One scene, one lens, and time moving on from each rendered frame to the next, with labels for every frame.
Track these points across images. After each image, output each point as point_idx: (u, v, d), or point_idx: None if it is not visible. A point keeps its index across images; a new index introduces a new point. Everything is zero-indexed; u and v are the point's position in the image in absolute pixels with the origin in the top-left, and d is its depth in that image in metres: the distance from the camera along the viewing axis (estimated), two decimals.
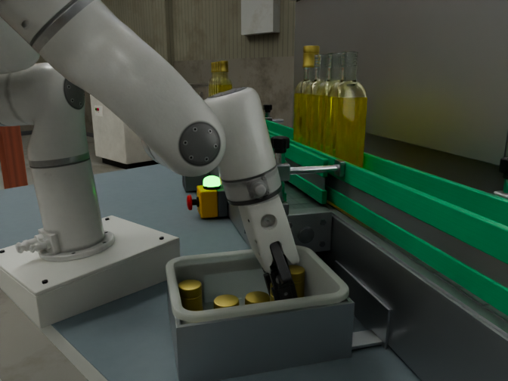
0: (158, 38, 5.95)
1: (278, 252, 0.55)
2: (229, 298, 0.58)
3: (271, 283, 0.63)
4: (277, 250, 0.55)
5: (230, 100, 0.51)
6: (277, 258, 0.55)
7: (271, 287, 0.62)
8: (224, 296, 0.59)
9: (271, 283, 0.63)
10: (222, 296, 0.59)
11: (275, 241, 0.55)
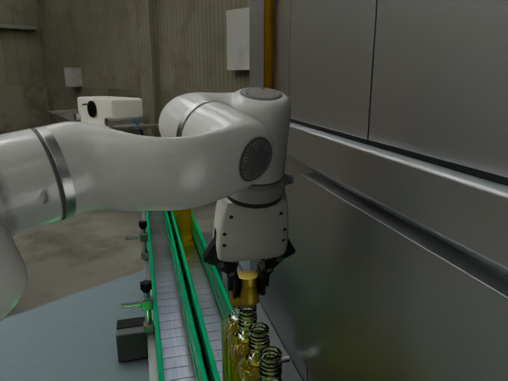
0: (144, 66, 5.75)
1: None
2: None
3: (240, 281, 0.64)
4: None
5: (272, 107, 0.49)
6: (287, 236, 0.62)
7: (251, 281, 0.64)
8: None
9: (243, 281, 0.64)
10: None
11: None
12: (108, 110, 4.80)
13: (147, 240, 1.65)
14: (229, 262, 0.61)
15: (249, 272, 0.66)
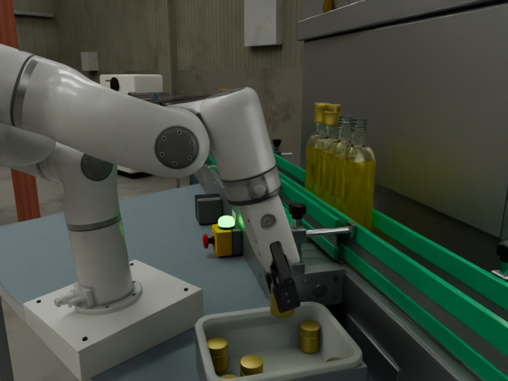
0: (162, 47, 6.02)
1: (278, 252, 0.55)
2: (254, 359, 0.65)
3: (329, 106, 0.92)
4: (277, 250, 0.55)
5: (222, 102, 0.51)
6: (277, 258, 0.55)
7: (336, 106, 0.91)
8: (249, 357, 0.65)
9: (330, 106, 0.91)
10: (248, 357, 0.65)
11: (275, 241, 0.55)
12: (131, 85, 5.06)
13: None
14: None
15: (333, 103, 0.93)
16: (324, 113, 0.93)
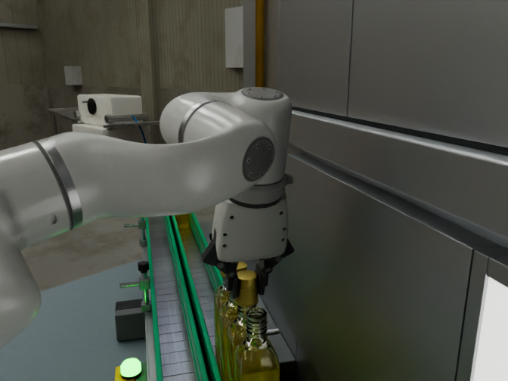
0: (143, 64, 5.79)
1: None
2: None
3: None
4: None
5: (274, 108, 0.49)
6: None
7: (239, 271, 0.69)
8: None
9: None
10: None
11: None
12: (108, 107, 4.84)
13: (145, 229, 1.70)
14: (228, 262, 0.61)
15: (239, 262, 0.71)
16: None
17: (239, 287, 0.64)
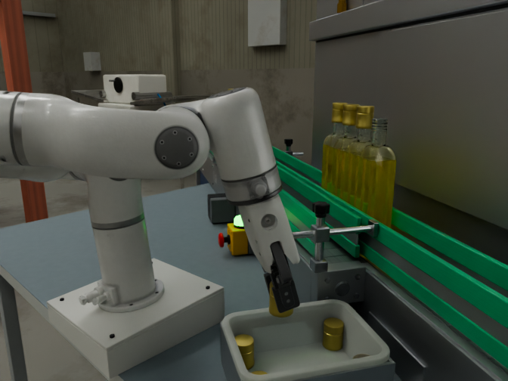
0: (165, 47, 6.02)
1: (279, 252, 0.55)
2: None
3: (348, 106, 0.92)
4: (277, 250, 0.55)
5: (223, 102, 0.51)
6: (277, 258, 0.55)
7: (355, 106, 0.92)
8: None
9: (349, 106, 0.92)
10: None
11: (276, 241, 0.55)
12: (135, 85, 5.07)
13: (212, 156, 1.93)
14: None
15: (352, 103, 0.94)
16: (343, 113, 0.94)
17: (361, 113, 0.87)
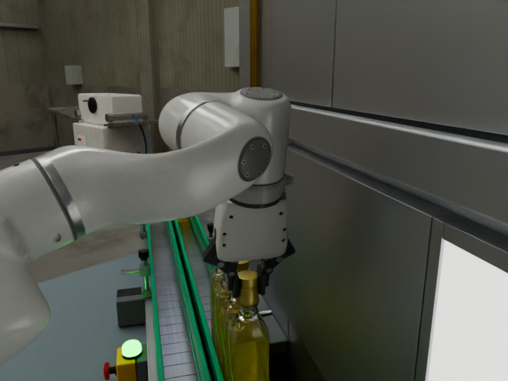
0: (144, 64, 5.85)
1: None
2: (246, 273, 0.65)
3: None
4: None
5: (272, 108, 0.49)
6: (287, 236, 0.62)
7: None
8: (241, 275, 0.65)
9: None
10: (241, 276, 0.64)
11: None
12: (109, 106, 4.89)
13: None
14: (229, 262, 0.61)
15: None
16: None
17: None
